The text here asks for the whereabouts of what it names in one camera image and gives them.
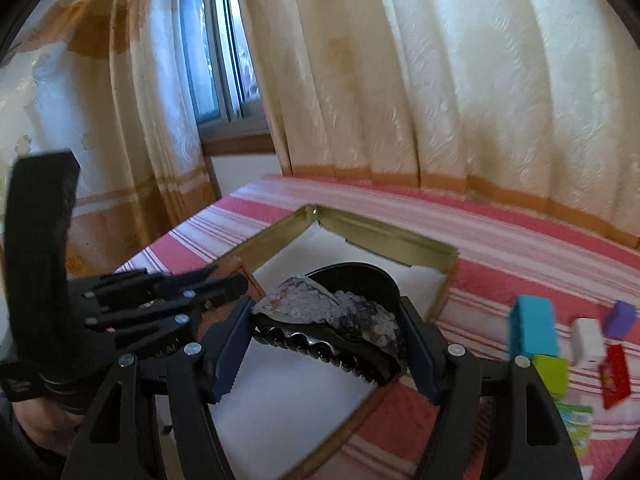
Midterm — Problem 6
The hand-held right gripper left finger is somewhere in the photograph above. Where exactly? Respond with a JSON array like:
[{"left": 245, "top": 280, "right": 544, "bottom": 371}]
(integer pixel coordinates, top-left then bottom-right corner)
[{"left": 60, "top": 296, "right": 257, "bottom": 480}]

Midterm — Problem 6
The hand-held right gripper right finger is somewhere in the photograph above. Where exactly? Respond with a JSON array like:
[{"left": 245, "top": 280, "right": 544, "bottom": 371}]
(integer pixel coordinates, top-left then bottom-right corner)
[{"left": 397, "top": 296, "right": 586, "bottom": 480}]

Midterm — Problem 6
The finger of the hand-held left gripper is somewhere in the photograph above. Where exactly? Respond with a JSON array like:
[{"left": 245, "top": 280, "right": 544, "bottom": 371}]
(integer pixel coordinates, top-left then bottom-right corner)
[
  {"left": 82, "top": 305, "right": 203, "bottom": 361},
  {"left": 70, "top": 266, "right": 250, "bottom": 313}
]

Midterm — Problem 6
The black sequined hair clip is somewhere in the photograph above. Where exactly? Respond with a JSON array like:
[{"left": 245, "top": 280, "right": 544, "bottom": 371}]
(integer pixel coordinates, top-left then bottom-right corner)
[{"left": 250, "top": 262, "right": 408, "bottom": 387}]

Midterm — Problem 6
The gold tin box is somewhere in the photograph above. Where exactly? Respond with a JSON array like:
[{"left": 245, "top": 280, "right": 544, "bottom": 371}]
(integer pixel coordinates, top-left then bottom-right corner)
[{"left": 155, "top": 203, "right": 460, "bottom": 480}]

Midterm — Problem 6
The green block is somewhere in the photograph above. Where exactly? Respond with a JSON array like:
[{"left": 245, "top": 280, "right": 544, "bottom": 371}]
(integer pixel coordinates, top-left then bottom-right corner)
[{"left": 531, "top": 354, "right": 570, "bottom": 402}]

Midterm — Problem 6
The white charger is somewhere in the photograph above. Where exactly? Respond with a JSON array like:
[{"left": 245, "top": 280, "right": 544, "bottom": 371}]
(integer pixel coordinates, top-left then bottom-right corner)
[{"left": 570, "top": 317, "right": 607, "bottom": 368}]

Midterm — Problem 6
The red packet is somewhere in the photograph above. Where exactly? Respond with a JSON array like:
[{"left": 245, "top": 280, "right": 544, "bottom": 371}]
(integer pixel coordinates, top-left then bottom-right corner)
[{"left": 599, "top": 344, "right": 632, "bottom": 410}]

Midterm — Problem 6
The blue block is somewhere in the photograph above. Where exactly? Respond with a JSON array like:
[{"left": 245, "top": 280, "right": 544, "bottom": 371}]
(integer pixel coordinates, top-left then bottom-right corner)
[{"left": 509, "top": 296, "right": 560, "bottom": 361}]

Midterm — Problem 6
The red striped bed sheet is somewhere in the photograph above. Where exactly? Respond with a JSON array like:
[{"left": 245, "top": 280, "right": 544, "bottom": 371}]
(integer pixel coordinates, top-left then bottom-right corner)
[{"left": 115, "top": 175, "right": 640, "bottom": 480}]

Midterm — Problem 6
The narrow cream patterned curtain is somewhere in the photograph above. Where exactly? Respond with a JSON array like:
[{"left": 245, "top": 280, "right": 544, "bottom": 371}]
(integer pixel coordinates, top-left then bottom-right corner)
[{"left": 0, "top": 0, "right": 222, "bottom": 281}]

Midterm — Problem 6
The green and white packet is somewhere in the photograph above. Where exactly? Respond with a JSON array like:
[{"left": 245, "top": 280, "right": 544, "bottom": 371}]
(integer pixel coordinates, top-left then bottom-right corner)
[{"left": 554, "top": 401, "right": 595, "bottom": 458}]

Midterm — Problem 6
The purple block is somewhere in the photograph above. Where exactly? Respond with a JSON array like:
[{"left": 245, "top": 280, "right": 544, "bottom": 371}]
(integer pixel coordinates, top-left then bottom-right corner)
[{"left": 601, "top": 300, "right": 637, "bottom": 340}]

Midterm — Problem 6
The window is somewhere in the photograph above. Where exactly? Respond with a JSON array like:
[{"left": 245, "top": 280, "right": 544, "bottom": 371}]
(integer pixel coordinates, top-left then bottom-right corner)
[{"left": 177, "top": 0, "right": 275, "bottom": 157}]

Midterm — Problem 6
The wide cream patterned curtain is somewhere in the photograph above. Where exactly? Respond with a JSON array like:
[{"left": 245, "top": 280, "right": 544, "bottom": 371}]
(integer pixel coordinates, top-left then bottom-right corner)
[{"left": 232, "top": 0, "right": 640, "bottom": 250}]

